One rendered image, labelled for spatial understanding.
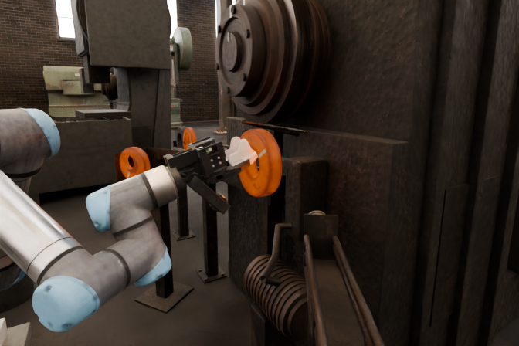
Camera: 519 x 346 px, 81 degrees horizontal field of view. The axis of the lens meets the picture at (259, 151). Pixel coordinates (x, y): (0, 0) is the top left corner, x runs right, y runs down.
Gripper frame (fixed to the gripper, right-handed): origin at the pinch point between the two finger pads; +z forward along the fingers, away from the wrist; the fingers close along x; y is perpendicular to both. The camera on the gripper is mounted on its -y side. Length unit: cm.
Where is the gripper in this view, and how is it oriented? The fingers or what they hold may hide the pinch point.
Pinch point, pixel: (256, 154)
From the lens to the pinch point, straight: 71.0
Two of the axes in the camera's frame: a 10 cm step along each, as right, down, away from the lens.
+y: -2.3, -9.1, -3.4
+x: -5.0, -1.9, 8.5
